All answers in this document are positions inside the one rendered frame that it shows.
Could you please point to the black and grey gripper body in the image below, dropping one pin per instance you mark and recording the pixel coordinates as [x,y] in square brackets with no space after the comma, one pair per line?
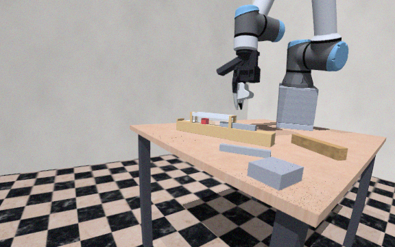
[249,57]

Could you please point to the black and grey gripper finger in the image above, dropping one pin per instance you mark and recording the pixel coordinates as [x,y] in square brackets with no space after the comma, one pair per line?
[250,96]
[238,90]

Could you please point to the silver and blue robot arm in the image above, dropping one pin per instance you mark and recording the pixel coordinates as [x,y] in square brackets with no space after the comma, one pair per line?
[324,52]

